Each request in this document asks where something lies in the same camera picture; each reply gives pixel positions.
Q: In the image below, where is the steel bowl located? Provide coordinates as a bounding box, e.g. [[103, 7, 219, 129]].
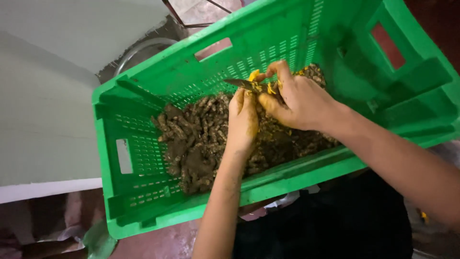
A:
[[113, 37, 179, 77]]

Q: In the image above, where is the dark metal frame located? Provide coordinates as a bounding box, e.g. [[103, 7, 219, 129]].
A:
[[162, 0, 233, 29]]

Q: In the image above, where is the person's left hand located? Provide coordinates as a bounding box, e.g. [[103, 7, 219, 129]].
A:
[[226, 88, 260, 154]]

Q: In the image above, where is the heap of muddy turmeric roots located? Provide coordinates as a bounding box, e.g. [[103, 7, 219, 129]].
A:
[[151, 63, 340, 195]]

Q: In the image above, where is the green plastic bag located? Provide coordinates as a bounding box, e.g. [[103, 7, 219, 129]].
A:
[[83, 219, 119, 259]]

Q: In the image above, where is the steel knife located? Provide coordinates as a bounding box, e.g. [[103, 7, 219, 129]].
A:
[[223, 78, 269, 93]]

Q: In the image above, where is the peeled yellow turmeric root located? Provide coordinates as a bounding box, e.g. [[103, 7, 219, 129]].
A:
[[248, 69, 277, 95]]

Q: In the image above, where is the green plastic crate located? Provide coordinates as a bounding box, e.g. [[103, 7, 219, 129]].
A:
[[92, 0, 460, 240]]

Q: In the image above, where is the white crumpled plastic sheet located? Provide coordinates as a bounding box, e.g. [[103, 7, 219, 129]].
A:
[[36, 225, 87, 253]]

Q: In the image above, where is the person's right hand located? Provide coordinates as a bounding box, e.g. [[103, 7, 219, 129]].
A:
[[257, 60, 346, 132]]

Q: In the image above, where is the person's dark clothing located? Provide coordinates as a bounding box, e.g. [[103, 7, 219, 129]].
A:
[[232, 169, 414, 259]]

